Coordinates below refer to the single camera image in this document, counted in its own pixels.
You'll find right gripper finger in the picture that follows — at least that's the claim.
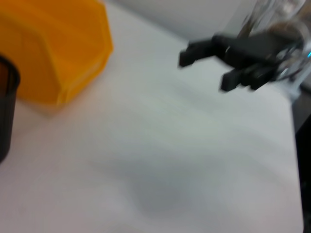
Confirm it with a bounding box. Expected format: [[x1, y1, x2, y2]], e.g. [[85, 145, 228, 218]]
[[178, 35, 225, 68], [220, 66, 259, 93]]

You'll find black mesh pen holder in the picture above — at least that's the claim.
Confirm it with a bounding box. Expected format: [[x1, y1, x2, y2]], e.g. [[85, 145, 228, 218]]
[[0, 54, 21, 163]]

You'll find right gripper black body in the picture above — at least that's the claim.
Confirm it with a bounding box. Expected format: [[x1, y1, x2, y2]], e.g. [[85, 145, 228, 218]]
[[213, 30, 293, 91]]

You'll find yellow plastic bin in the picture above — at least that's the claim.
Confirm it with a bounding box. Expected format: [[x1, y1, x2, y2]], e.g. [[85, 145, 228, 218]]
[[0, 0, 114, 113]]

